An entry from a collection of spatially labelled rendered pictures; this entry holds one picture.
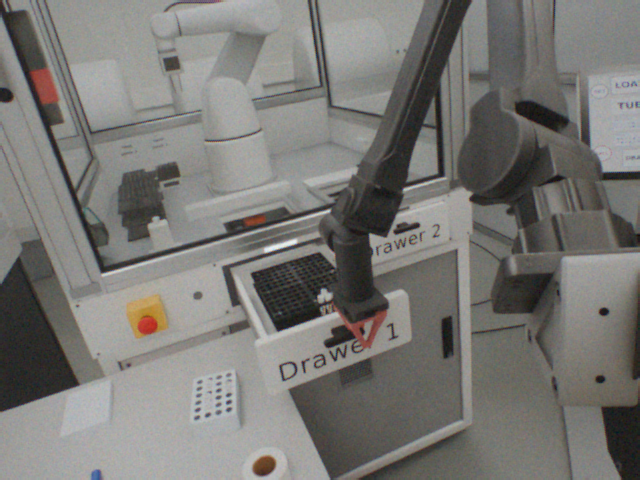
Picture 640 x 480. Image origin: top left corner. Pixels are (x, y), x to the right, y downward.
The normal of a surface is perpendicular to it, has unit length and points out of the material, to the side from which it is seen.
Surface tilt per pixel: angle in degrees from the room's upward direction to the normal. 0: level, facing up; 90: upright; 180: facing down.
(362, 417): 90
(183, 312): 90
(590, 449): 5
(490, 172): 60
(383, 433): 90
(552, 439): 0
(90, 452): 0
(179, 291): 90
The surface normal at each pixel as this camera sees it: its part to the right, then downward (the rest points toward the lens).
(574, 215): -0.31, -0.46
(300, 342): 0.36, 0.33
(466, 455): -0.15, -0.91
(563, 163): 0.44, -0.41
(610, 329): -0.18, 0.29
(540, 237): -0.84, -0.28
